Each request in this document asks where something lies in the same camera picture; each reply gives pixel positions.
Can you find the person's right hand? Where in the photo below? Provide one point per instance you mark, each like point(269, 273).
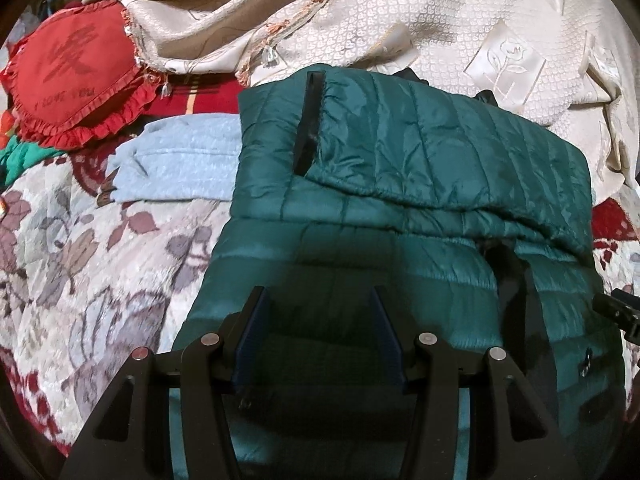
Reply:
point(633, 404)

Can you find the floral patterned bed blanket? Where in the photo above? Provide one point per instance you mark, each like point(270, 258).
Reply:
point(83, 284)

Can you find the light blue knitted sweater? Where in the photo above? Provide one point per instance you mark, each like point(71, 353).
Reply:
point(188, 157)

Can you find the green quilted cloth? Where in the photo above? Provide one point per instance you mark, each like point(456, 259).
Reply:
point(18, 156)

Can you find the beige embossed satin quilt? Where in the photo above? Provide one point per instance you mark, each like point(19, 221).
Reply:
point(571, 66)

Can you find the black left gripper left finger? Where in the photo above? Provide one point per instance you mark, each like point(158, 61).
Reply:
point(127, 434)

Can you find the red heart-shaped ruffled pillow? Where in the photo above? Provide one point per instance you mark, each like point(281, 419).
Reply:
point(78, 78)

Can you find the red striped blanket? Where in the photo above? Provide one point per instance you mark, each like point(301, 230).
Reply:
point(196, 94)

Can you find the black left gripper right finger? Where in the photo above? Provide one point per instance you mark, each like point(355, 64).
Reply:
point(513, 435)

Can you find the dark green quilted puffer jacket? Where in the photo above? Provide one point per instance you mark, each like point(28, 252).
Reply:
point(476, 222)

